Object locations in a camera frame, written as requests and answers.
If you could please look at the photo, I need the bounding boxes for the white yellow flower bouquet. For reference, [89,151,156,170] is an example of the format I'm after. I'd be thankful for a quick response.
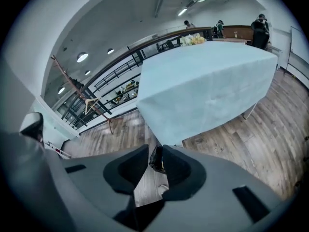
[180,32,207,47]

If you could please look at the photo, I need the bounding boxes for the light wooden desk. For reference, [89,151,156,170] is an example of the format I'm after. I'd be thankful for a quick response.
[212,37,253,44]

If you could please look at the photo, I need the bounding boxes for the wooden coat rack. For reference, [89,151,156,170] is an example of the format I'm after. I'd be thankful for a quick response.
[50,54,124,135]

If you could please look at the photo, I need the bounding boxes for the brown wooden back counter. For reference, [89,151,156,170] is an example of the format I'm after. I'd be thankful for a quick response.
[223,25,253,39]

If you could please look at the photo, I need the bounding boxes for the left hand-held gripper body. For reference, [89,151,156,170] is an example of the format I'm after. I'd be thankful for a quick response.
[19,112,45,142]

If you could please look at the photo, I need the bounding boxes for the wooden clothes hanger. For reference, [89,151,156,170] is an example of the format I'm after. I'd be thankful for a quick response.
[84,97,102,115]

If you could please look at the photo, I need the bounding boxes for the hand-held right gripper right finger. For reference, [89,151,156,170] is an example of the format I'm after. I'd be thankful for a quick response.
[161,144,207,201]

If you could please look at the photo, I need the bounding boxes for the white whiteboard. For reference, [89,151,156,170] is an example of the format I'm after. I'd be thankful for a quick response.
[287,26,309,82]

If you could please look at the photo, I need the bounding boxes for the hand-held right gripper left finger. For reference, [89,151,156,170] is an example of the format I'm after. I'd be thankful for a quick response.
[103,144,149,195]

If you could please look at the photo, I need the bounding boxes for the black bag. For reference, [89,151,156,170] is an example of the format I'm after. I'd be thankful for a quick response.
[149,145,167,174]

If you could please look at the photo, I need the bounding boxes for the black railing wooden handrail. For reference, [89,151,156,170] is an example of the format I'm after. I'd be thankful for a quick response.
[61,27,213,131]

